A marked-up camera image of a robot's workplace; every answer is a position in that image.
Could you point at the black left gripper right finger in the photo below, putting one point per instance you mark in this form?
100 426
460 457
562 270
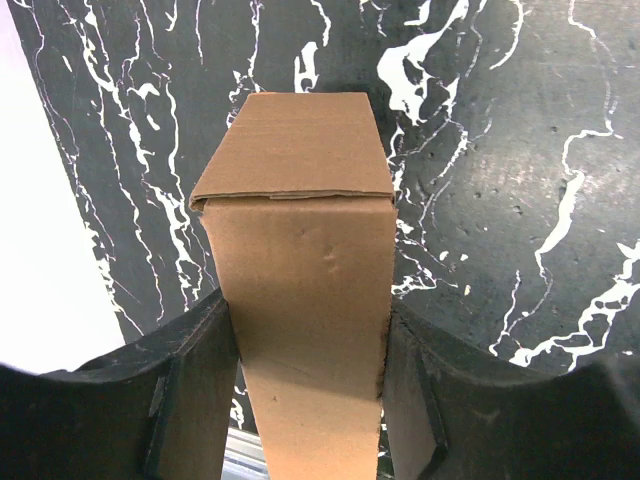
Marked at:
456 412

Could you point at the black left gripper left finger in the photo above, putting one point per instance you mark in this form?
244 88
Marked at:
156 408

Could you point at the cardboard box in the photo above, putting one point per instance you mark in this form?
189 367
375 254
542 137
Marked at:
298 206

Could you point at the aluminium rail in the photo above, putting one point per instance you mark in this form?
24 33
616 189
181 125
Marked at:
244 457

